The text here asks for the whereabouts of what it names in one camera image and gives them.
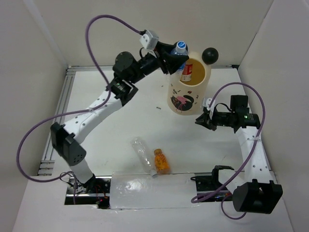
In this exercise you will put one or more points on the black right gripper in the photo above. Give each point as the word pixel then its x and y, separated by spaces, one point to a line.
pixel 207 120

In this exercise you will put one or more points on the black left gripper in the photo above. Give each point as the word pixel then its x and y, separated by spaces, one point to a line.
pixel 172 62

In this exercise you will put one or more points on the blue label clear bottle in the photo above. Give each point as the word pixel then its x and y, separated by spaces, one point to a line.
pixel 180 49

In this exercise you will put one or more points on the red label plastic bottle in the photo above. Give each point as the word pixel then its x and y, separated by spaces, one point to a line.
pixel 187 72

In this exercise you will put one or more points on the orange juice bottle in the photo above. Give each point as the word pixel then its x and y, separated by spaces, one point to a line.
pixel 161 163

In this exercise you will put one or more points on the clear unlabelled plastic bottle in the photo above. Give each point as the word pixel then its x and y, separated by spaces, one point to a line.
pixel 145 156

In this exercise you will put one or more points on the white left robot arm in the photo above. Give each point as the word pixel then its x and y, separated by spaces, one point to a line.
pixel 68 137

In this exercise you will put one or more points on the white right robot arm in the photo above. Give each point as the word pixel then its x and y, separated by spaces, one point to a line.
pixel 256 191

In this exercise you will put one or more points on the cream bin with black ears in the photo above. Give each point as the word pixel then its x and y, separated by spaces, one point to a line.
pixel 186 98

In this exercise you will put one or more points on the white taped cover sheet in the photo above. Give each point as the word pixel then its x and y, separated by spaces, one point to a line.
pixel 146 192

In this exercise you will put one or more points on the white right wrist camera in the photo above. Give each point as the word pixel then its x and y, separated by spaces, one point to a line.
pixel 207 103

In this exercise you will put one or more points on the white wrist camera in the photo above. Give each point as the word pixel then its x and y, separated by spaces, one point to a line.
pixel 207 103
pixel 149 40

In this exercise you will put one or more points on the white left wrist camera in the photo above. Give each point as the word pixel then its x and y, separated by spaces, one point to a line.
pixel 149 40

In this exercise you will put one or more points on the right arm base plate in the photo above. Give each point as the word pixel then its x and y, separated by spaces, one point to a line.
pixel 205 184

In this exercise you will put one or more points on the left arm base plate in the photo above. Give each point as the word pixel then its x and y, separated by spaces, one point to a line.
pixel 98 195

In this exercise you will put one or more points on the aluminium frame rail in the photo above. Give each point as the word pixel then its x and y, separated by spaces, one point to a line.
pixel 189 148

